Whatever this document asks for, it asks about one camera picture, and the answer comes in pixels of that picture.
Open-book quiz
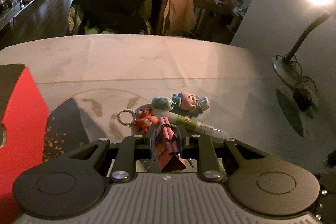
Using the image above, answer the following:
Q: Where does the chair with black jacket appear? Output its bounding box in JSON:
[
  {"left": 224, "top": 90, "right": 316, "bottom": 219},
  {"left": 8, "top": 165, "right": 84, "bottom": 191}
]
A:
[{"left": 67, "top": 0, "right": 162, "bottom": 35}]

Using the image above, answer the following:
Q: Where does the orange plush keychain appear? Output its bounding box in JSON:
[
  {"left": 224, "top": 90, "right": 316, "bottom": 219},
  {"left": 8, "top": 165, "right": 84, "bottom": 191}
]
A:
[{"left": 117, "top": 107, "right": 158, "bottom": 135}]

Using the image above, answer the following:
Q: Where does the pink pig figure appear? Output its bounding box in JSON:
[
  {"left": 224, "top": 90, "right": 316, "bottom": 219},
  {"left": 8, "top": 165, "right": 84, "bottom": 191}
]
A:
[{"left": 179, "top": 92, "right": 197, "bottom": 111}]

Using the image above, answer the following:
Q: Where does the pink binder clip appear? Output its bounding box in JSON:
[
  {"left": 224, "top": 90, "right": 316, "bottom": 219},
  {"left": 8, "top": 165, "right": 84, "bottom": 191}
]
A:
[{"left": 144, "top": 116, "right": 186, "bottom": 173}]

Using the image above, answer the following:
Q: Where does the green white pen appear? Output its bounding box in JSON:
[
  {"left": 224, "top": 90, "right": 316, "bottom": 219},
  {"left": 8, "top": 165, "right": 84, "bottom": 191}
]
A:
[{"left": 153, "top": 109, "right": 228, "bottom": 138}]

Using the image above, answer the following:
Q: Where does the black desk lamp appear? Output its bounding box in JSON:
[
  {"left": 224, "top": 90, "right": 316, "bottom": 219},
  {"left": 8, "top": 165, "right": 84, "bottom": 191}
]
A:
[{"left": 273, "top": 0, "right": 335, "bottom": 113}]

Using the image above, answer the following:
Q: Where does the low tv cabinet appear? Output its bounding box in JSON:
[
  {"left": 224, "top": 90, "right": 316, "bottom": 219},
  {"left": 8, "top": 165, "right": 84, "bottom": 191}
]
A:
[{"left": 1, "top": 0, "right": 36, "bottom": 30}]

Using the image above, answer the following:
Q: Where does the blue small figure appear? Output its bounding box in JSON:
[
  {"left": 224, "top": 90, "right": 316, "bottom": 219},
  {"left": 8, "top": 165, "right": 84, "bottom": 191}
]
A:
[{"left": 171, "top": 94, "right": 182, "bottom": 106}]

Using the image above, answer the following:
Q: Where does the red cardboard box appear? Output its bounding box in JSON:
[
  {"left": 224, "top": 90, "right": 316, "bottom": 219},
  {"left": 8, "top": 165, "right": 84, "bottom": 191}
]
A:
[{"left": 1, "top": 64, "right": 49, "bottom": 223}]

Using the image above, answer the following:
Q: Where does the orange cloth on chair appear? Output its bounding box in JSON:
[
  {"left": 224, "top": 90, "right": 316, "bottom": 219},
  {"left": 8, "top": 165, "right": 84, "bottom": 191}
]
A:
[{"left": 162, "top": 0, "right": 196, "bottom": 36}]

